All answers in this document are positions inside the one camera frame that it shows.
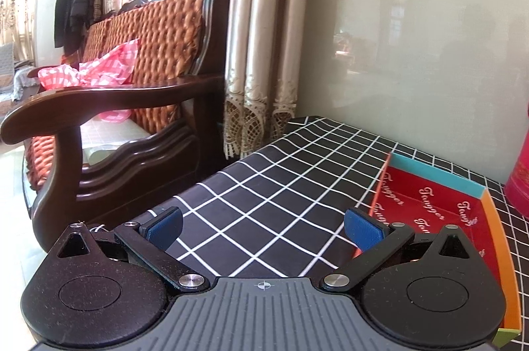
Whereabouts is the red paper tray box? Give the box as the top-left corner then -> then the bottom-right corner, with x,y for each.
367,153 -> 522,347

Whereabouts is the black white grid tablecloth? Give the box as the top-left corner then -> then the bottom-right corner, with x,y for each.
134,115 -> 529,351

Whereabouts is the white seat cushion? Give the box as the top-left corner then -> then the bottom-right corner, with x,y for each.
80,117 -> 150,166

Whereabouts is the red thermos jug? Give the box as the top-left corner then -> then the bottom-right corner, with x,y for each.
504,127 -> 529,219

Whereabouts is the pink checkered plastic bag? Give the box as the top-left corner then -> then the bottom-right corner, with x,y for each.
37,38 -> 140,124

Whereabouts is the beige lace curtain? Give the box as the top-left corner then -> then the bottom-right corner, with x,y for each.
223,0 -> 306,159

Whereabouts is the orange woven sofa back cushion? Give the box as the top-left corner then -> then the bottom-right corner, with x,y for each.
24,0 -> 207,191

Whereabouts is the dark wooden sofa frame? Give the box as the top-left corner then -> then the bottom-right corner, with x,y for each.
1,0 -> 229,250

